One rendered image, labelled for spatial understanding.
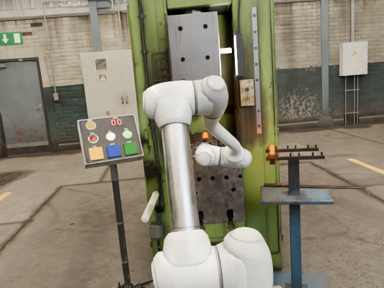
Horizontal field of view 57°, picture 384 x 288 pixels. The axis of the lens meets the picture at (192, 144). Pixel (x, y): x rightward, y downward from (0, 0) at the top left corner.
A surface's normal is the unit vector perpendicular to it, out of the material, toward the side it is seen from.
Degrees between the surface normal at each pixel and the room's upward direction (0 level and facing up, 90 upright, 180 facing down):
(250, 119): 90
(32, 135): 90
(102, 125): 60
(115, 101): 90
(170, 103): 70
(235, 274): 84
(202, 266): 53
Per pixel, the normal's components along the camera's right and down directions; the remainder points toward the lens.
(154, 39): -0.04, 0.18
